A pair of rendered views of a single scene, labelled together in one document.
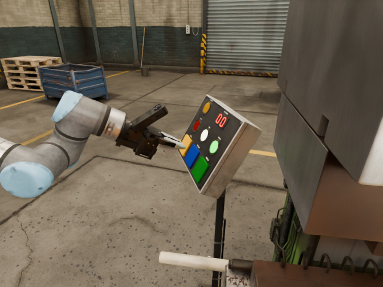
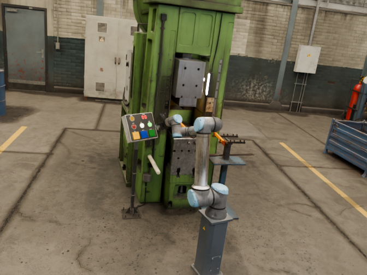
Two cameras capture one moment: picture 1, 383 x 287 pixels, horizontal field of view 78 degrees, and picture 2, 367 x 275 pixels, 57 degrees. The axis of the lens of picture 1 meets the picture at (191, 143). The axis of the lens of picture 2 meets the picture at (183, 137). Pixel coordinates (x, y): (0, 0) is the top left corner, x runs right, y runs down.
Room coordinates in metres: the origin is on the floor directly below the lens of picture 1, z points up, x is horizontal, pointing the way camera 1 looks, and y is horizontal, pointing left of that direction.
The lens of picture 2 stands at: (2.00, 3.14, 2.12)
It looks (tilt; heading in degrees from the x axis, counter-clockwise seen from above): 18 degrees down; 242
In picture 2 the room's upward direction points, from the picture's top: 7 degrees clockwise
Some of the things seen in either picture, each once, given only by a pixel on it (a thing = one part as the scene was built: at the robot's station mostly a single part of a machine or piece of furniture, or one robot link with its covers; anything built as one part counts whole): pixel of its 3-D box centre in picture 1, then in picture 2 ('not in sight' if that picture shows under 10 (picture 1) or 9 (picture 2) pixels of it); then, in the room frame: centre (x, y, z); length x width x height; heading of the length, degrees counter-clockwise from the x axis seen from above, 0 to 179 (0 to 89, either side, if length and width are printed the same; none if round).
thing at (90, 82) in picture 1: (73, 82); not in sight; (5.24, 2.57, 0.36); 1.20 x 0.80 x 0.72; 60
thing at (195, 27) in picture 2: not in sight; (189, 30); (0.17, -0.48, 2.06); 0.44 x 0.41 x 0.47; 82
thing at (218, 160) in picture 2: not in sight; (225, 159); (-0.20, 0.08, 0.69); 0.40 x 0.30 x 0.02; 169
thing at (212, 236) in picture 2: not in sight; (211, 243); (0.47, 0.99, 0.30); 0.22 x 0.22 x 0.60; 2
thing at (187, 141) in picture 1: (186, 145); (135, 135); (0.90, 0.02, 1.01); 0.07 x 0.05 x 0.07; 17
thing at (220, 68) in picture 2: not in sight; (206, 109); (-0.16, -0.43, 1.15); 0.44 x 0.26 x 2.30; 82
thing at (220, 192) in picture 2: not in sight; (217, 195); (0.48, 0.99, 0.79); 0.17 x 0.15 x 0.18; 177
